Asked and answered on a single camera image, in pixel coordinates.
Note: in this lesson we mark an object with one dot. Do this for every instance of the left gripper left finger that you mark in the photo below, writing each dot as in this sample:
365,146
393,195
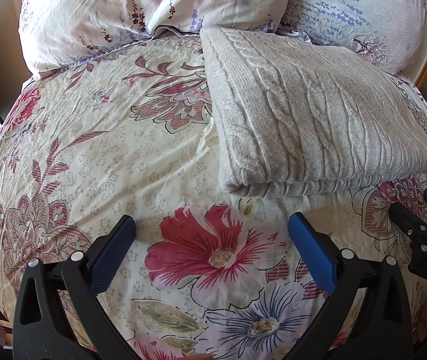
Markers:
41,329

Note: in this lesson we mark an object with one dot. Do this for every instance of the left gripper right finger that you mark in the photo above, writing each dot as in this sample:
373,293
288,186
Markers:
367,312

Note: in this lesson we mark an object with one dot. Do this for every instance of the blue lavender-print pillow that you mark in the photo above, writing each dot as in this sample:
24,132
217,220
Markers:
386,33

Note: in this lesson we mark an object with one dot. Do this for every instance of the beige cable-knit sweater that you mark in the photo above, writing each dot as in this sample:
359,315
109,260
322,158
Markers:
296,119

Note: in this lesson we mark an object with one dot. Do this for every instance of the floral bed quilt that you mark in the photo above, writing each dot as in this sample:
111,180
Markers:
131,133

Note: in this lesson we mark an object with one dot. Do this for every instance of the white lavender-print pillow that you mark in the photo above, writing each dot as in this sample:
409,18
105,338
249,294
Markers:
56,34

